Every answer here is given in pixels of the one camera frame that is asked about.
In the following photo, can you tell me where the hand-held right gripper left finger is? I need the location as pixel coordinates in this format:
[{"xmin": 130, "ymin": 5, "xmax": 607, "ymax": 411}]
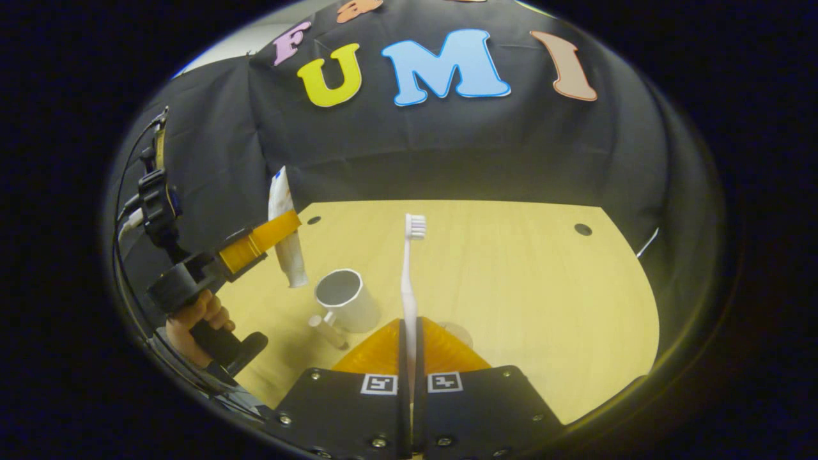
[{"xmin": 267, "ymin": 318, "xmax": 410, "ymax": 460}]

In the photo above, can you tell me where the white toothpaste tube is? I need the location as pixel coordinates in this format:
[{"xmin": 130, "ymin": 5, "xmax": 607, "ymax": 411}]
[{"xmin": 268, "ymin": 166, "xmax": 309, "ymax": 289}]

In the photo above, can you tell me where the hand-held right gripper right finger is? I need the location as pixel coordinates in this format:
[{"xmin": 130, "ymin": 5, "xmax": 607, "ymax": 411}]
[{"xmin": 413, "ymin": 317, "xmax": 567, "ymax": 460}]

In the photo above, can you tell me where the black backdrop cloth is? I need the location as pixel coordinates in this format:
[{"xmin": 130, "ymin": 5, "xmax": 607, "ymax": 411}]
[{"xmin": 105, "ymin": 0, "xmax": 723, "ymax": 358}]

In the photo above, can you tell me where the black cable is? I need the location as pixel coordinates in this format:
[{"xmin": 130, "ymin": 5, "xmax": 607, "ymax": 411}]
[{"xmin": 110, "ymin": 112, "xmax": 192, "ymax": 390}]

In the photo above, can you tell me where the round wooden coaster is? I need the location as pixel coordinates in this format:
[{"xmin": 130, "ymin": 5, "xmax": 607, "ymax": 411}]
[{"xmin": 440, "ymin": 321, "xmax": 475, "ymax": 350}]

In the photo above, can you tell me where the white toothbrush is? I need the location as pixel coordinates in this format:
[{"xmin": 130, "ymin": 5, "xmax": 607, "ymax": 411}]
[{"xmin": 401, "ymin": 214, "xmax": 428, "ymax": 390}]

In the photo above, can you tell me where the grey cup with wooden handle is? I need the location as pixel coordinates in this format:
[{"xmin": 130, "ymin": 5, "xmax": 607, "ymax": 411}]
[{"xmin": 309, "ymin": 268, "xmax": 383, "ymax": 351}]

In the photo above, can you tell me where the white cable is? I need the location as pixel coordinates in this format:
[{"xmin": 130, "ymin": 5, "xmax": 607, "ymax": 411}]
[{"xmin": 636, "ymin": 227, "xmax": 660, "ymax": 259}]

